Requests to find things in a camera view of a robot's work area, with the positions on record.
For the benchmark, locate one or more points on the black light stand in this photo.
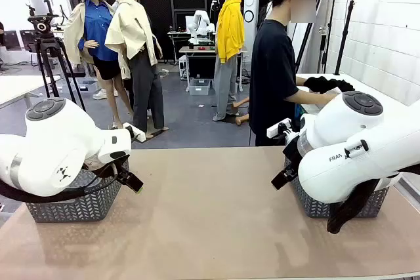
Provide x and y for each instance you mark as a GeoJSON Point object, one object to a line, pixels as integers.
{"type": "Point", "coordinates": [344, 37]}

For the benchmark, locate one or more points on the person's right hand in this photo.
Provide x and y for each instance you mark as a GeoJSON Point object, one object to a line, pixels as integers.
{"type": "Point", "coordinates": [330, 96]}

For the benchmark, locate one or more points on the clear storage bin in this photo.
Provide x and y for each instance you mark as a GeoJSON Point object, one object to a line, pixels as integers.
{"type": "Point", "coordinates": [199, 87]}

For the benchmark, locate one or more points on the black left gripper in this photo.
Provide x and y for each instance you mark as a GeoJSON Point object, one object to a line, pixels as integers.
{"type": "Point", "coordinates": [119, 166]}

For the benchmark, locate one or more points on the white tower air conditioner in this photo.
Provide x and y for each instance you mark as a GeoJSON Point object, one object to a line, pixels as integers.
{"type": "Point", "coordinates": [252, 14]}

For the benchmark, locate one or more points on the background equipment table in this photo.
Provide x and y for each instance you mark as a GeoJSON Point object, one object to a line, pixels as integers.
{"type": "Point", "coordinates": [203, 50]}

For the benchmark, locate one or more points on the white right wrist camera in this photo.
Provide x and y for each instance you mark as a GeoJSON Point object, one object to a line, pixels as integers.
{"type": "Point", "coordinates": [274, 130]}

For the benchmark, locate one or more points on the grey woven plastic basket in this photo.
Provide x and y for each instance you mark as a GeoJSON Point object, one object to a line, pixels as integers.
{"type": "Point", "coordinates": [82, 206]}
{"type": "Point", "coordinates": [315, 208]}

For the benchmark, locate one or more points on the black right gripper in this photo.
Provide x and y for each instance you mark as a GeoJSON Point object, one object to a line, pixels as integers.
{"type": "Point", "coordinates": [293, 157]}

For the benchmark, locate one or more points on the white work table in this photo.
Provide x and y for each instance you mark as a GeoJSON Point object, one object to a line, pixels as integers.
{"type": "Point", "coordinates": [367, 88]}

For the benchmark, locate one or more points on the mannequin with yellow hoodie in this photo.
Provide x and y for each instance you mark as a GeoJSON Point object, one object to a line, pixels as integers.
{"type": "Point", "coordinates": [229, 31]}

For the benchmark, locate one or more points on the person in black t-shirt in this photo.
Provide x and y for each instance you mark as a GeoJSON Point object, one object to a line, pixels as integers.
{"type": "Point", "coordinates": [270, 73]}

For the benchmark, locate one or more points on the mannequin with cream jacket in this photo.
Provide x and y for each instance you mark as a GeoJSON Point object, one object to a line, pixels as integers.
{"type": "Point", "coordinates": [134, 40]}

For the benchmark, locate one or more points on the bare mannequin legs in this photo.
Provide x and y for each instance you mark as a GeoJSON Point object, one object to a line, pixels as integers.
{"type": "Point", "coordinates": [241, 103]}

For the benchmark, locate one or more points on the person's left forearm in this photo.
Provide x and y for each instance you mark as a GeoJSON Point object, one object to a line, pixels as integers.
{"type": "Point", "coordinates": [300, 80]}

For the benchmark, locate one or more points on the black garment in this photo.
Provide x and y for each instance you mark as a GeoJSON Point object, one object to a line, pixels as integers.
{"type": "Point", "coordinates": [328, 84]}

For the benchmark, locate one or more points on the black camera tripod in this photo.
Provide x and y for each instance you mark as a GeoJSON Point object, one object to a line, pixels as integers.
{"type": "Point", "coordinates": [42, 27]}

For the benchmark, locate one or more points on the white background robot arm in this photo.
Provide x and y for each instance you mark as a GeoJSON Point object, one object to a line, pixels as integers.
{"type": "Point", "coordinates": [198, 21]}

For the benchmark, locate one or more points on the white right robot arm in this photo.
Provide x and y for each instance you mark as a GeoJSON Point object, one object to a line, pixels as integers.
{"type": "Point", "coordinates": [348, 162]}

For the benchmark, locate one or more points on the person's right forearm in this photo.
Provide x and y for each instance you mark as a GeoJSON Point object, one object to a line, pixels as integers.
{"type": "Point", "coordinates": [305, 97]}

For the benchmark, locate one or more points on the blue green cloth pile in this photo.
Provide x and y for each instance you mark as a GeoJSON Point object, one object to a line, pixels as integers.
{"type": "Point", "coordinates": [298, 111]}

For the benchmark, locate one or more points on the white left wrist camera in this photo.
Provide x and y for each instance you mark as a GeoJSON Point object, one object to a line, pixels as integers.
{"type": "Point", "coordinates": [136, 134]}

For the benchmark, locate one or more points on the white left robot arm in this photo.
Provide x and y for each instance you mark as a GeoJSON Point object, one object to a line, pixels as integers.
{"type": "Point", "coordinates": [59, 142]}

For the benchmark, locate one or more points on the leaning black stand poles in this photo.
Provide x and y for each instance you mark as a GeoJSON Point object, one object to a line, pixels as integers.
{"type": "Point", "coordinates": [323, 14]}

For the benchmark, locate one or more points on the mannequin with blue shirt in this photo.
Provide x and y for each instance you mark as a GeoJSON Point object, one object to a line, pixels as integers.
{"type": "Point", "coordinates": [95, 34]}

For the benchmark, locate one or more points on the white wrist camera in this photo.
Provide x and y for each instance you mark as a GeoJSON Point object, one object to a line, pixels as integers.
{"type": "Point", "coordinates": [274, 130]}
{"type": "Point", "coordinates": [136, 134]}

